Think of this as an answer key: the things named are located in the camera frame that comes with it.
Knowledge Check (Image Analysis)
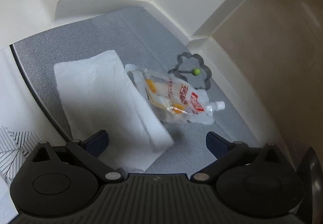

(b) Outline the clear drink pouch red print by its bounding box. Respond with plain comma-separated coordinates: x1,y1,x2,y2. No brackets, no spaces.
125,64,225,125

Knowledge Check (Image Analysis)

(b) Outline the white paper towel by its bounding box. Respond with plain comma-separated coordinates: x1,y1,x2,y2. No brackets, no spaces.
54,50,174,173

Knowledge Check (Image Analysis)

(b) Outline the leaf-patterned white sheet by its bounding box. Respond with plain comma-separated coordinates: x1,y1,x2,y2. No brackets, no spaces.
1,46,66,223

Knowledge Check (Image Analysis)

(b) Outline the green ball pin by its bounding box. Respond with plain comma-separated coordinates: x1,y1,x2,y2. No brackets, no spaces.
175,68,201,76

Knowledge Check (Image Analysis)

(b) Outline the grey flower-shaped silicone trivet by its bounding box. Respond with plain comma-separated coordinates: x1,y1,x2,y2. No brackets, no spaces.
168,52,212,91

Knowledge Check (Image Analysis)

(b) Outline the grey counter mat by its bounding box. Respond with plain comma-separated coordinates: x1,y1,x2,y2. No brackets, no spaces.
13,7,258,175

